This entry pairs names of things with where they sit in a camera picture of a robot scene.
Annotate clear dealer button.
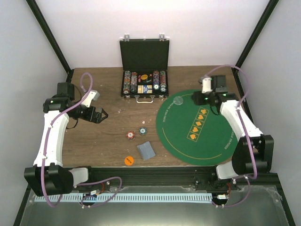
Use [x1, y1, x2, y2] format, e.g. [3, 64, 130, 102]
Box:
[173, 96, 184, 105]

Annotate red poker chip stack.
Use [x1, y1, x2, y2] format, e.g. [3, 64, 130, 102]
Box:
[127, 131, 135, 140]

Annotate blue poker chip stack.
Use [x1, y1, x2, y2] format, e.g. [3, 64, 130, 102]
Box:
[139, 127, 147, 136]

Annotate orange big blind button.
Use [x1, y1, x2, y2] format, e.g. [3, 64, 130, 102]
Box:
[124, 156, 134, 166]

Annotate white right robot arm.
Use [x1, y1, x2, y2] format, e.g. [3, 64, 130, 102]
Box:
[192, 75, 274, 190]

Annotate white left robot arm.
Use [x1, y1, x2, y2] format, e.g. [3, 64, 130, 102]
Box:
[24, 82, 108, 196]

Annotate round green poker mat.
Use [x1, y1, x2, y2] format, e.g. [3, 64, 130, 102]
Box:
[156, 89, 238, 166]

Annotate chip row far right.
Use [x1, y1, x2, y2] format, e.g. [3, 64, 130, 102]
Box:
[159, 71, 167, 92]

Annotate chip row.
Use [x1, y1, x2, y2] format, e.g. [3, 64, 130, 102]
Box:
[153, 71, 160, 90]
[130, 72, 138, 93]
[159, 71, 167, 92]
[123, 71, 131, 94]

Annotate chip row far left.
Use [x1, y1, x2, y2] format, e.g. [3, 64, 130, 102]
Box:
[123, 71, 131, 94]

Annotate boxed card decks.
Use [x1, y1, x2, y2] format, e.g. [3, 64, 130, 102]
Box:
[137, 85, 153, 94]

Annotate grey playing card deck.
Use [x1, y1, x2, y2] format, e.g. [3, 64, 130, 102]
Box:
[137, 141, 156, 161]

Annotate yellow dealer chip in case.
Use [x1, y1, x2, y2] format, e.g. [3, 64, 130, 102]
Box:
[140, 74, 148, 81]

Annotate black poker chip case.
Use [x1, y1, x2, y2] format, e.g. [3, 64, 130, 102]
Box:
[119, 33, 170, 104]

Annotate light blue slotted strip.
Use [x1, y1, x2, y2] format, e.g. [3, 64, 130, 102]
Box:
[34, 193, 212, 202]

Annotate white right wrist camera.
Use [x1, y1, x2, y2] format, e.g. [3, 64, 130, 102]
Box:
[199, 76, 212, 93]

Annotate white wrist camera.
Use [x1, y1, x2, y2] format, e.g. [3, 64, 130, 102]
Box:
[199, 76, 212, 93]
[81, 90, 100, 107]

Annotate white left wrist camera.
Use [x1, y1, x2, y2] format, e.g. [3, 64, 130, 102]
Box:
[81, 90, 100, 107]

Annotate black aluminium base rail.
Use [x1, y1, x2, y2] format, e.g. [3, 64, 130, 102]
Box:
[68, 166, 278, 191]

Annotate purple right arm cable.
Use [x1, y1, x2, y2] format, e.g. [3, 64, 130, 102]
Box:
[204, 65, 258, 208]

